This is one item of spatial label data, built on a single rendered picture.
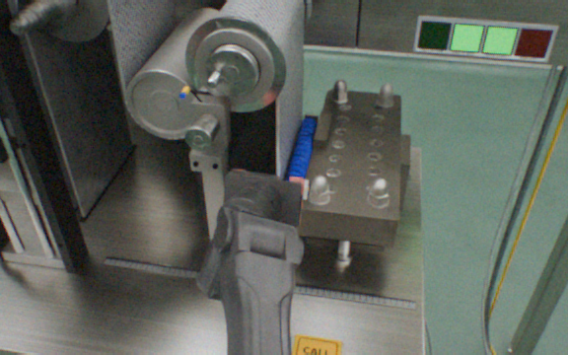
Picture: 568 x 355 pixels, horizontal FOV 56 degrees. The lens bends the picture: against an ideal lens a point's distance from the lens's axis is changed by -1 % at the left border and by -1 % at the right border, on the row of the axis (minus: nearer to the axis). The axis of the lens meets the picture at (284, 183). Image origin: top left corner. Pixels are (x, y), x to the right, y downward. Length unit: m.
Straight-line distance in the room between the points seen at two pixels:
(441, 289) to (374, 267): 1.23
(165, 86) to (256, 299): 0.44
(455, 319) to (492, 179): 0.91
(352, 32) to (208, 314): 0.59
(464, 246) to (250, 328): 1.93
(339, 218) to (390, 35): 0.40
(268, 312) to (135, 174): 0.74
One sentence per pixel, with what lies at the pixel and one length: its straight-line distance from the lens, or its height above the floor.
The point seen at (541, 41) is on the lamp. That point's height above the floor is 1.19.
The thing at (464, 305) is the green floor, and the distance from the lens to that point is 2.14.
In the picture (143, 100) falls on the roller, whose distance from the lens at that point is 0.87.
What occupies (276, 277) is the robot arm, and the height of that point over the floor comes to 1.21.
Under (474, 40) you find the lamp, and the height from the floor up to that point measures 1.18.
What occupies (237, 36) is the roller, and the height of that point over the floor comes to 1.30.
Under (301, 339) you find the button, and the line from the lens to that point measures 0.82.
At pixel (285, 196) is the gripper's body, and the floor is 1.14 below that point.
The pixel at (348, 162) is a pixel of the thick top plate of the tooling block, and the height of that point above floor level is 1.03.
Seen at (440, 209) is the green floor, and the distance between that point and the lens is 2.51.
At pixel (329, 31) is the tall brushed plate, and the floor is 1.18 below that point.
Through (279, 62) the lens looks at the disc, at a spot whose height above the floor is 1.26.
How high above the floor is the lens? 1.60
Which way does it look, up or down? 39 degrees down
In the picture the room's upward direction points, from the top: straight up
